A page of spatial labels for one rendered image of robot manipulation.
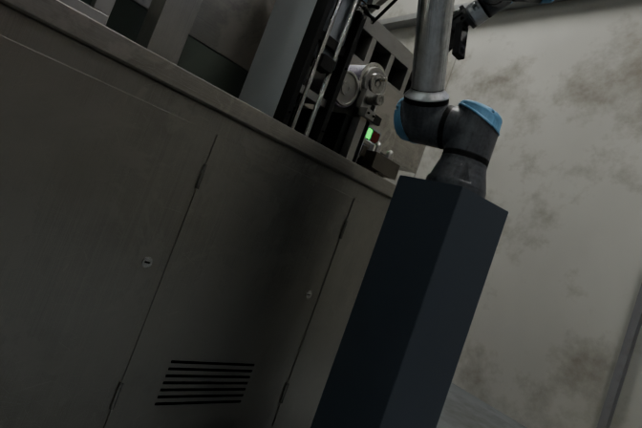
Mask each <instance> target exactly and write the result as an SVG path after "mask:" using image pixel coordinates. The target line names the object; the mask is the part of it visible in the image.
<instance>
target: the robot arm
mask: <svg viewBox="0 0 642 428"><path fill-rule="evenodd" d="M553 1H554V0H474V1H473V2H472V3H470V4H469V5H467V6H466V8H465V7H464V6H463V5H461V6H460V7H459V8H460V11H458V12H457V13H455V14H454V15H453V11H454V3H455V0H418V3H417V25H416V36H415V47H414V59H413V70H412V81H411V88H410V89H409V90H408V91H407V92H405V94H404V97H403V98H401V99H400V100H399V101H398V103H397V105H396V109H395V113H394V126H395V129H396V133H397V135H398V136H399V137H400V138H401V139H403V140H407V141H410V142H411V143H414V144H422V145H426V146H430V147H435V148H438V149H443V152H442V155H441V157H440V159H439V161H438V162H437V164H436V165H435V167H434V168H433V170H432V171H431V173H429V174H428V175H427V177H426V180H428V181H434V182H444V183H449V184H454V185H459V186H463V187H465V188H466V189H468V190H470V191H472V192H474V193H475V194H477V195H479V196H481V197H483V198H484V199H485V196H486V170H487V167H488V164H489V162H490V159H491V156H492V153H493V150H494V147H495V145H496V142H497V139H498V136H499V135H500V130H501V127H502V123H503V120H502V117H501V116H500V115H499V113H497V112H496V111H495V110H494V109H492V108H490V107H488V106H486V105H484V104H482V103H479V102H477V101H474V100H469V99H466V100H462V101H461V102H460V103H459V106H453V105H449V95H448V94H447V93H446V92H445V90H444V85H445V78H446V69H447V60H448V53H449V52H450V51H451V50H452V55H453V56H454V57H455V58H456V59H457V60H462V59H464V58H465V50H466V41H467V34H468V28H467V27H468V26H469V25H470V26H471V27H472V28H473V29H474V28H476V27H477V25H478V26H479V25H481V24H482V23H483V22H485V21H486V20H488V19H489V18H490V17H492V16H493V15H495V14H496V13H498V12H499V11H501V10H502V9H504V8H505V7H507V6H508V5H511V4H512V3H513V2H526V3H539V4H542V3H552V2H553Z"/></svg>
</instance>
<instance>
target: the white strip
mask: <svg viewBox="0 0 642 428"><path fill-rule="evenodd" d="M316 2H317V0H276V2H275V4H274V7H273V9H272V12H271V15H270V17H269V20H268V22H267V26H266V28H265V31H264V33H263V36H262V39H261V41H260V44H259V46H258V49H257V52H256V54H255V56H254V58H253V61H252V64H251V66H250V69H249V71H248V74H247V77H246V81H245V83H244V86H243V89H242V91H241V93H240V95H239V98H238V99H240V100H241V101H243V102H245V103H247V104H248V105H250V106H252V107H254V108H256V109H258V110H259V111H261V112H263V113H265V114H267V115H268V116H270V117H272V118H273V116H274V113H275V111H276V108H277V105H278V103H279V100H280V97H281V95H282V93H283V90H284V88H285V85H286V83H287V80H288V77H289V73H290V70H291V68H292V65H293V62H294V60H295V57H296V55H297V53H298V50H299V48H300V45H301V42H302V40H303V37H304V34H305V32H306V29H307V26H308V24H309V22H310V18H311V15H312V13H313V10H314V7H315V5H316Z"/></svg>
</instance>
